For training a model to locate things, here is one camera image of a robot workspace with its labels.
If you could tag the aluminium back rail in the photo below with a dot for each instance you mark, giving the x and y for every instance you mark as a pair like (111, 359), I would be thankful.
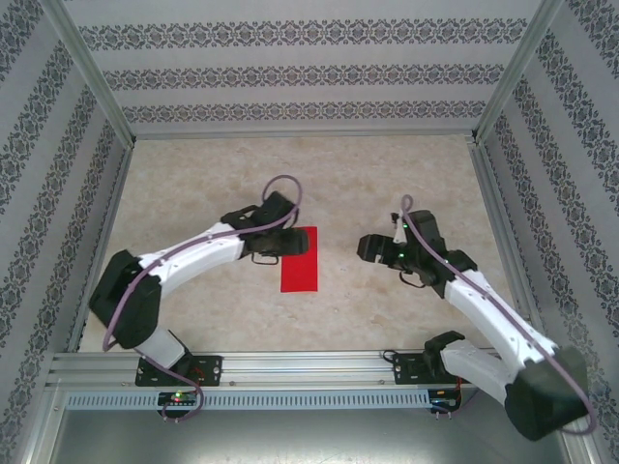
(300, 134)

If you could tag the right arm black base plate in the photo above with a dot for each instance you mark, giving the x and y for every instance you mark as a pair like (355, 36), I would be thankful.
(406, 369)

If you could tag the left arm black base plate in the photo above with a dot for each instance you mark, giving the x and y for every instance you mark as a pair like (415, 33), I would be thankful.
(210, 369)

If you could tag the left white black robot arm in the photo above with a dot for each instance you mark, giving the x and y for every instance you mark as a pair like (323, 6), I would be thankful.
(208, 251)

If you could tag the aluminium frame post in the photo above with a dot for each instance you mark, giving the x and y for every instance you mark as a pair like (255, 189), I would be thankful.
(92, 72)
(516, 72)

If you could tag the aluminium table side rail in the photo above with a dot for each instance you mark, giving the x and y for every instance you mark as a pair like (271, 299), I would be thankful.
(103, 241)
(505, 241)

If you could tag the aluminium frame beam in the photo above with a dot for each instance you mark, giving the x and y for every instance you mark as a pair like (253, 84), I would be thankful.
(42, 425)
(591, 456)

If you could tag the grey metal sheet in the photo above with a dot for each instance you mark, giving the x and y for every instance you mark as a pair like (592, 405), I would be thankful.
(309, 440)

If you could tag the aluminium mounting rail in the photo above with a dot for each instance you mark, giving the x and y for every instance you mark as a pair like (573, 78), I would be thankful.
(300, 367)

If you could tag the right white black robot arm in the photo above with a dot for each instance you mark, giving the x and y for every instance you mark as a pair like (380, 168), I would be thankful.
(493, 328)

